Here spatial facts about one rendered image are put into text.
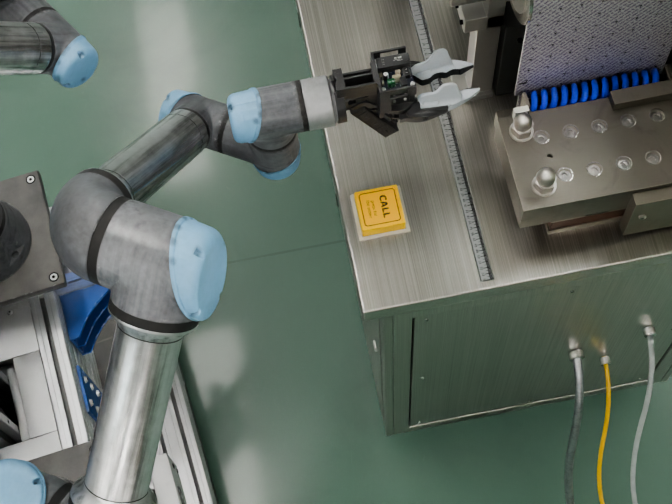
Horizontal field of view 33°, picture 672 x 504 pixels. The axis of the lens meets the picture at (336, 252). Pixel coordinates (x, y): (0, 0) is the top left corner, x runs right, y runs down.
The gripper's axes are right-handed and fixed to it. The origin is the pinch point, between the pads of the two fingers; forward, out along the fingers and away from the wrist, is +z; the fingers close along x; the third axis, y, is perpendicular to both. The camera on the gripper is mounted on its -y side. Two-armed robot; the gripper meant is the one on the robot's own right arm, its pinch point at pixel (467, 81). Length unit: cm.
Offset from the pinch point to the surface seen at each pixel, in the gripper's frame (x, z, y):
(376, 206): -9.1, -15.9, -16.7
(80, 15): 108, -75, -107
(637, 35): -0.1, 25.0, 4.0
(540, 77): 0.0, 11.4, -2.8
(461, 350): -24, -4, -49
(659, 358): -24, 39, -81
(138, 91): 81, -62, -107
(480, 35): 8.1, 4.0, -0.8
